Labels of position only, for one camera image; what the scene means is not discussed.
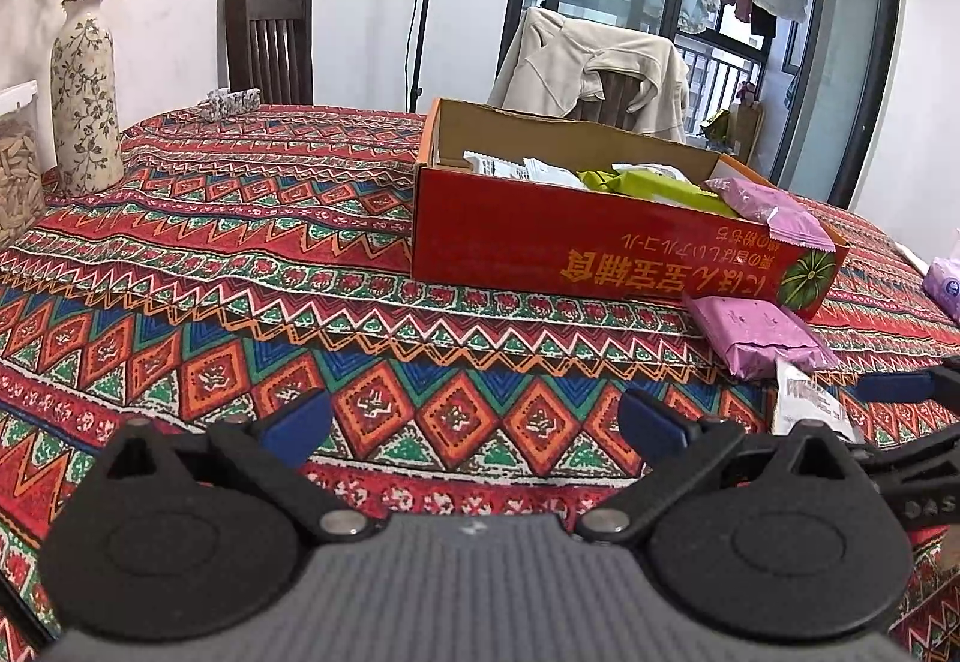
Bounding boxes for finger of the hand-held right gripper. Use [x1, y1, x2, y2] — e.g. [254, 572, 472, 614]
[855, 354, 960, 404]
[853, 426, 960, 492]

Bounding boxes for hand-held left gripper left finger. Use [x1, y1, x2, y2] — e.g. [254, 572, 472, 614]
[97, 390, 372, 544]

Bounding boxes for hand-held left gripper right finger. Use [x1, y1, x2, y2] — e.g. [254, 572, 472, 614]
[579, 386, 863, 547]

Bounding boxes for white snack packet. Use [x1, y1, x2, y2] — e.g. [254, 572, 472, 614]
[463, 152, 526, 179]
[611, 162, 691, 183]
[523, 158, 586, 187]
[772, 358, 863, 442]

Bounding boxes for pink snack packet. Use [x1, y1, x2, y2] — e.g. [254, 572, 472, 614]
[705, 177, 837, 252]
[684, 293, 841, 380]

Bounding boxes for orange cardboard box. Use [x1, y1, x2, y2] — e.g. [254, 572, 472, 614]
[411, 98, 851, 322]

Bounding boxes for purple tissue pack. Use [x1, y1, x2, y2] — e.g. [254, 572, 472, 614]
[921, 255, 960, 326]

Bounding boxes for black framed glass door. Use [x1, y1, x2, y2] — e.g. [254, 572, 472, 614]
[495, 0, 908, 209]

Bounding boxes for dark wooden chair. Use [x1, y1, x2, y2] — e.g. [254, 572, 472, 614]
[574, 70, 646, 127]
[223, 0, 314, 106]

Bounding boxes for small patterned pouch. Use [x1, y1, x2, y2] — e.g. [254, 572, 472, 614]
[199, 87, 262, 122]

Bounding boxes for beige jacket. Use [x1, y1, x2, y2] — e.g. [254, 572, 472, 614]
[487, 6, 689, 145]

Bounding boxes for clear lidded food container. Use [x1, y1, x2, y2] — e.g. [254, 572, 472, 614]
[0, 81, 46, 251]

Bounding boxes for floral ceramic vase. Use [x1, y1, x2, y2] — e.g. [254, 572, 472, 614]
[51, 0, 125, 197]

